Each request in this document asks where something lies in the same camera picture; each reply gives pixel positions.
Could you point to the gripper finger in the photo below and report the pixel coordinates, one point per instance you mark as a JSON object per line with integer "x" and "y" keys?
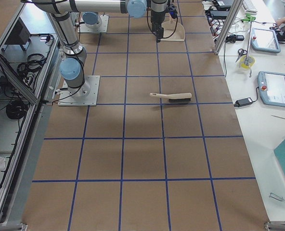
{"x": 157, "y": 35}
{"x": 161, "y": 30}

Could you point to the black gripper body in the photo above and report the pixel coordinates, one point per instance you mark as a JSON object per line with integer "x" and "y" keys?
{"x": 156, "y": 19}

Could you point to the beige plastic dustpan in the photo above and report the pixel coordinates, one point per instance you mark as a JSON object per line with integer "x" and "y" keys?
{"x": 173, "y": 30}

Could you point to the beige hand brush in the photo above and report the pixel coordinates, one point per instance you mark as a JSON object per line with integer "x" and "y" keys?
{"x": 174, "y": 98}

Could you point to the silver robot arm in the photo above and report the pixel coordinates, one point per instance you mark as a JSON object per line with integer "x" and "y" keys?
{"x": 59, "y": 13}

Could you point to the metal rod stand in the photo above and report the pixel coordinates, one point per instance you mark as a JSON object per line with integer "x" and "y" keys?
{"x": 248, "y": 45}

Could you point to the green plastic clamp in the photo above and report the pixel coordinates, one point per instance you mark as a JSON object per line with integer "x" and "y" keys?
{"x": 248, "y": 18}

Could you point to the yellow tape roll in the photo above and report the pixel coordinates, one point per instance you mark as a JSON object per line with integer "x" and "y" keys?
{"x": 246, "y": 63}

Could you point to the black power adapter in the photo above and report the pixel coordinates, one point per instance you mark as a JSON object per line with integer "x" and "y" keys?
{"x": 243, "y": 102}

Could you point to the blue teach pendant far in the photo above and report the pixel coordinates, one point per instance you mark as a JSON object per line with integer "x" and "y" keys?
{"x": 264, "y": 40}

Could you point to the blue teach pendant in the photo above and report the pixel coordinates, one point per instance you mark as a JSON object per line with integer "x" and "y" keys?
{"x": 264, "y": 40}
{"x": 272, "y": 88}

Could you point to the blue teach pendant near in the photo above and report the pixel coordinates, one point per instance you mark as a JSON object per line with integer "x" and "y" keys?
{"x": 272, "y": 88}

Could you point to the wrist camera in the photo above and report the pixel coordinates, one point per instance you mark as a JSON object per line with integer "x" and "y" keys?
{"x": 172, "y": 11}

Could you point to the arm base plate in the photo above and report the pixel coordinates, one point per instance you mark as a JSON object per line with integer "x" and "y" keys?
{"x": 87, "y": 95}
{"x": 93, "y": 23}

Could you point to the aluminium frame post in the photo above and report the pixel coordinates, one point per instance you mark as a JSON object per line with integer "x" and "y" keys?
{"x": 227, "y": 25}

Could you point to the black handled scissors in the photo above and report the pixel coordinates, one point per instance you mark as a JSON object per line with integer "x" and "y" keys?
{"x": 241, "y": 52}

